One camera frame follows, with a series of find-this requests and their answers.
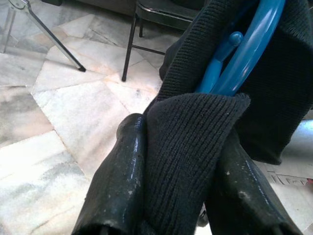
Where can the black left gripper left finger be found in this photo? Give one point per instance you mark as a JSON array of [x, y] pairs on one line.
[[117, 183]]

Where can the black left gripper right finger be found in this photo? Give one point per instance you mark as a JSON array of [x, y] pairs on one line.
[[244, 200]]

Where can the black polo shirt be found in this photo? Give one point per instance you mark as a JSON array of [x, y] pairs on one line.
[[185, 147]]

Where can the blue plastic hanger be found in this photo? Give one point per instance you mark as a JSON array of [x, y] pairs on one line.
[[255, 46]]

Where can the silver metal clothes rack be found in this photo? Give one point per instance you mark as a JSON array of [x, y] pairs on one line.
[[56, 38]]

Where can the black folding chair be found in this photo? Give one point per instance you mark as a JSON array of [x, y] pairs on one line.
[[161, 13]]

